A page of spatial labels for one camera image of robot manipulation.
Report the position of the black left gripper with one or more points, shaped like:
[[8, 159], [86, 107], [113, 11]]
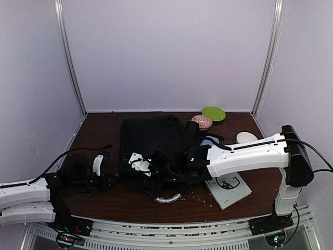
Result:
[[104, 185]]

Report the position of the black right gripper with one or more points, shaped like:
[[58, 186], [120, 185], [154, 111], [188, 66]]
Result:
[[156, 183]]

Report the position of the black student backpack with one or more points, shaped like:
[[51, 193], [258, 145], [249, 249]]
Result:
[[137, 135]]

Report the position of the blue-grey glasses case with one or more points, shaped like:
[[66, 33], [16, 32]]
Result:
[[210, 141]]

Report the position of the grey reader book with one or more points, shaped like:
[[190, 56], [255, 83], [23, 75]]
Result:
[[228, 189]]

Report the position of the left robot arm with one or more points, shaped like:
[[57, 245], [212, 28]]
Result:
[[43, 200]]

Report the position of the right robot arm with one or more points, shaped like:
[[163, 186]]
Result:
[[284, 151]]

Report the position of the red patterned bowl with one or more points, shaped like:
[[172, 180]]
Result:
[[204, 122]]

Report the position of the green plate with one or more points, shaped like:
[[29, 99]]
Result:
[[214, 113]]

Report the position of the white bowl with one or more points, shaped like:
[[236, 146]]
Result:
[[245, 137]]

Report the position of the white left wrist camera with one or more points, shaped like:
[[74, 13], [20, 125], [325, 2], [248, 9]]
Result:
[[99, 161]]

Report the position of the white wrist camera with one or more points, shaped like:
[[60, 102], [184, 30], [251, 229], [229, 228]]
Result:
[[138, 163], [99, 161]]

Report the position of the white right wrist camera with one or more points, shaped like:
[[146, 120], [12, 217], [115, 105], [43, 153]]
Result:
[[138, 163]]

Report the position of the right aluminium frame post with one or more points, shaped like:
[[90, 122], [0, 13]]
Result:
[[271, 51]]

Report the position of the aluminium frame post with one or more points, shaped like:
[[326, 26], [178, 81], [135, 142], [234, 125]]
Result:
[[271, 51], [69, 61]]

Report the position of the left aluminium frame post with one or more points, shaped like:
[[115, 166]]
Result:
[[69, 61]]

